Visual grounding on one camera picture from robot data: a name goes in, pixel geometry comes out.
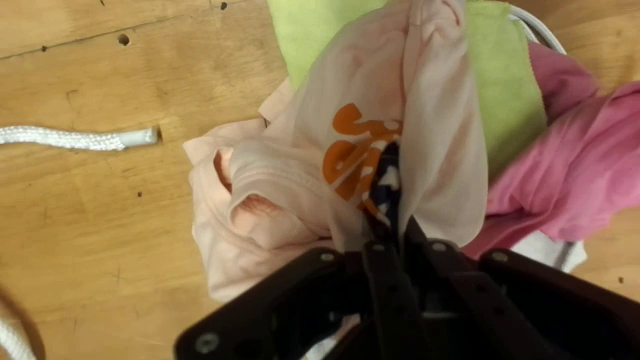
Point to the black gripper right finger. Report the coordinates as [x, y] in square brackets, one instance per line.
[520, 312]

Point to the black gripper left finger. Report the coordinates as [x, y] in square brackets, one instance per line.
[292, 312]

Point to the peach shirt with orange print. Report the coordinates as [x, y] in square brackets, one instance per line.
[300, 201]

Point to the pink cloth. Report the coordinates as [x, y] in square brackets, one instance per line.
[572, 173]

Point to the white cloth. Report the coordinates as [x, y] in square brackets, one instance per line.
[547, 251]

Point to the yellow-green cloth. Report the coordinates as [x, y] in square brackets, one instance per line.
[506, 86]

